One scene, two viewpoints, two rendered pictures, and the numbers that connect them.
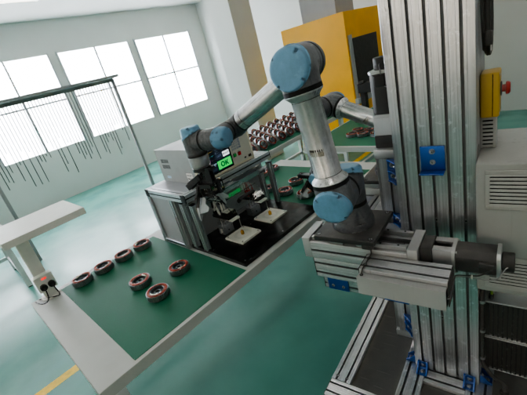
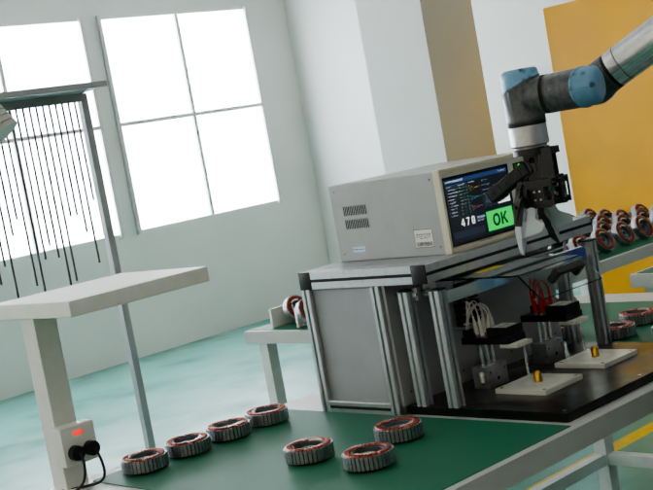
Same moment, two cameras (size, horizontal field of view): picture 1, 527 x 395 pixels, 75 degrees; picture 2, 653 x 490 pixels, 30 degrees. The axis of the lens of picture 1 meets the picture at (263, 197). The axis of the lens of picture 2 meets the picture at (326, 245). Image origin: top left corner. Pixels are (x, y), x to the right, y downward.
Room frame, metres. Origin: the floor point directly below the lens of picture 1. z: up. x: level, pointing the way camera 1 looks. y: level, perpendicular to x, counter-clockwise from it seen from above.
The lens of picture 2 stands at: (-1.10, 0.68, 1.43)
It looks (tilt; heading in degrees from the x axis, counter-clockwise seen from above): 5 degrees down; 359
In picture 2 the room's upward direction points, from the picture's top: 10 degrees counter-clockwise
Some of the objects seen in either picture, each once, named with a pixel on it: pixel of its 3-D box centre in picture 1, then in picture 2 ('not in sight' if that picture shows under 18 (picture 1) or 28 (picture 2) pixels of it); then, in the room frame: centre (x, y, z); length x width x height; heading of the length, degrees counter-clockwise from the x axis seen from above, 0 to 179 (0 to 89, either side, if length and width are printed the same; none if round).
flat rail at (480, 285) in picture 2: (234, 185); (519, 272); (1.91, 0.14, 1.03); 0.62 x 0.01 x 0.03; 131
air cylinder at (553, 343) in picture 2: (253, 209); (548, 350); (2.03, 0.08, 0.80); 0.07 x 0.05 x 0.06; 131
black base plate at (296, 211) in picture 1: (256, 226); (564, 377); (1.85, 0.09, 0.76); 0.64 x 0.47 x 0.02; 131
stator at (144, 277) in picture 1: (140, 281); (309, 450); (1.56, 0.73, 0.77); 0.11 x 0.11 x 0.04
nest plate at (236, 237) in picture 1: (243, 234); (538, 383); (1.76, 0.17, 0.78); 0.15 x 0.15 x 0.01; 41
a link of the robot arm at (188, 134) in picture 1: (194, 141); (524, 96); (1.26, 0.19, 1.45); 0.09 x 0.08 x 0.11; 57
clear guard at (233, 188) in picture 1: (227, 195); (514, 279); (1.75, 0.18, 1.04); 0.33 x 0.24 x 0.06; 41
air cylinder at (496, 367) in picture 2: (226, 227); (490, 373); (1.87, 0.26, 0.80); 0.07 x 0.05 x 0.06; 131
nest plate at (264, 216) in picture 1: (270, 215); (596, 358); (1.92, -0.01, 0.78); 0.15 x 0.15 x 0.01; 41
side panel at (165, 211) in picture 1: (169, 221); (353, 350); (1.92, 0.59, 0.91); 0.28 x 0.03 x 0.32; 41
